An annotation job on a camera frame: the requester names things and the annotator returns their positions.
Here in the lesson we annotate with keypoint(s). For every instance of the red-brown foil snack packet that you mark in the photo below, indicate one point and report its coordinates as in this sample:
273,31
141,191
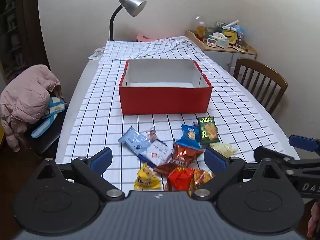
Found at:
185,155

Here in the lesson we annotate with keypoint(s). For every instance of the blue and white bag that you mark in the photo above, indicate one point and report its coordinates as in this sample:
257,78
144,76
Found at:
56,106

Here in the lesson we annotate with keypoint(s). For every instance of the red and orange chip packet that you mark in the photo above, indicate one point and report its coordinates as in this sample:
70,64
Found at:
182,180

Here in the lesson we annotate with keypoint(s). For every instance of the pink puffer jacket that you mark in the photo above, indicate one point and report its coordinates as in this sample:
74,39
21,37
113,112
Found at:
25,97

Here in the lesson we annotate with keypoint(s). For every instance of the yellow chocolate packet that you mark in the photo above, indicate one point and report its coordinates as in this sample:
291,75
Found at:
146,178

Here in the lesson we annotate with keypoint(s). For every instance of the pale yellow snack packet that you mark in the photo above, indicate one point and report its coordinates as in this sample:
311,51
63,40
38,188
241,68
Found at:
223,148

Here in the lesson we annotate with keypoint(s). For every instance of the clear plastic bag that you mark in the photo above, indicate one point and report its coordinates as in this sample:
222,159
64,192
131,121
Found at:
96,53

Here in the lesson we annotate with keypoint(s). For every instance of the white tube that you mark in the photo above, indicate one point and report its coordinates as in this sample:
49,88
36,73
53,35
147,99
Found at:
231,23

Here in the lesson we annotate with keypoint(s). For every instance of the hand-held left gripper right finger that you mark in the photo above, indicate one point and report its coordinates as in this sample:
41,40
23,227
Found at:
215,158

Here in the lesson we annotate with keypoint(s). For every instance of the dark bookshelf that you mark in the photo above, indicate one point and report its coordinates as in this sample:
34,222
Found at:
12,30

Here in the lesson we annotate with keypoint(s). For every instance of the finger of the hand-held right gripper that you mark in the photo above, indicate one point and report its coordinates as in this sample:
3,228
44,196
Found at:
302,142
265,152

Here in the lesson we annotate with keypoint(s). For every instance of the pink cloth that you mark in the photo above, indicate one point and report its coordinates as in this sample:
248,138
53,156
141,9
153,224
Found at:
143,38

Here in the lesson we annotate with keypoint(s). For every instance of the green chip packet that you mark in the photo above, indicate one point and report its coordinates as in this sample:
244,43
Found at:
207,130

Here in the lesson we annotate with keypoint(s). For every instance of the pale green tissue box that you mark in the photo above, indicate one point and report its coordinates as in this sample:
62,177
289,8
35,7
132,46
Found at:
221,41

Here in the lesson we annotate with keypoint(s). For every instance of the red cardboard box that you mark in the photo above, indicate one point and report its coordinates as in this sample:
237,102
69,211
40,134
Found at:
162,100

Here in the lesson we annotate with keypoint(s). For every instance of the white cabinet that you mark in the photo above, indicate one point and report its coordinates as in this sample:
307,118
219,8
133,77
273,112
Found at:
220,57

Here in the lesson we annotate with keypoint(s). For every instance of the blue packets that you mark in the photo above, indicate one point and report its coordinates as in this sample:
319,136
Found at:
240,31

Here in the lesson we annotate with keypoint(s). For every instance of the wooden side cabinet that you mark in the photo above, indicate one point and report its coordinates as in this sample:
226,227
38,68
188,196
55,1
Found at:
192,36

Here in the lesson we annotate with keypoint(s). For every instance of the white digital timer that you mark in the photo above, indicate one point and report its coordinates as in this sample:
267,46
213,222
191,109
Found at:
211,42

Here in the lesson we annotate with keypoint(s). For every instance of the white checkered tablecloth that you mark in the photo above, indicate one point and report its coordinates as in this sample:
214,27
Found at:
100,105

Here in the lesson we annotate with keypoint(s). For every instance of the light blue snack packet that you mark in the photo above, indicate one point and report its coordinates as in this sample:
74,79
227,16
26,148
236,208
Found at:
135,140

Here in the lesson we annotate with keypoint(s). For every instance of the yellow and black box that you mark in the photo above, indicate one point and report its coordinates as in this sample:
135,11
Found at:
230,36

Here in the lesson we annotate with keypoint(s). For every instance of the person's right hand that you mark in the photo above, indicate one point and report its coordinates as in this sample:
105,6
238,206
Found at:
313,220

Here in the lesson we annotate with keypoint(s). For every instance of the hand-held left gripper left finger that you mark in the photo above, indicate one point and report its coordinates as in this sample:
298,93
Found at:
102,158

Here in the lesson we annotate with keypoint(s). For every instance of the blue cookie packet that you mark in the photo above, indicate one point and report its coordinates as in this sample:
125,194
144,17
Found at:
190,136

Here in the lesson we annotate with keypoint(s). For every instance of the white red-label snack packet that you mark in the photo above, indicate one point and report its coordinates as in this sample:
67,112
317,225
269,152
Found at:
157,153

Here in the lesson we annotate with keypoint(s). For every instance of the brown wooden chair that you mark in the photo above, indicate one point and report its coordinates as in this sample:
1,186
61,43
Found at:
260,66

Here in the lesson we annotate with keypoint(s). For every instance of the orange drink bottle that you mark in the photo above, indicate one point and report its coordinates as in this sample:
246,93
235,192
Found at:
200,31

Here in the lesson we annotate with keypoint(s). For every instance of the clear pink candy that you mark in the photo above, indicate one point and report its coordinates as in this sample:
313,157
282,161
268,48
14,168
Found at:
151,133

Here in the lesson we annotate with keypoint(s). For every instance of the purple candy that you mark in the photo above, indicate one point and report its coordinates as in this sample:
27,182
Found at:
195,124

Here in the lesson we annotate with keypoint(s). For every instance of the silver gooseneck desk lamp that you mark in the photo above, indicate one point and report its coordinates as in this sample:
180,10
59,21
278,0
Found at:
132,5

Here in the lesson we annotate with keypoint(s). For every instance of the dark chair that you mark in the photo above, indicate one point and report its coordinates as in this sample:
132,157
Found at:
47,142

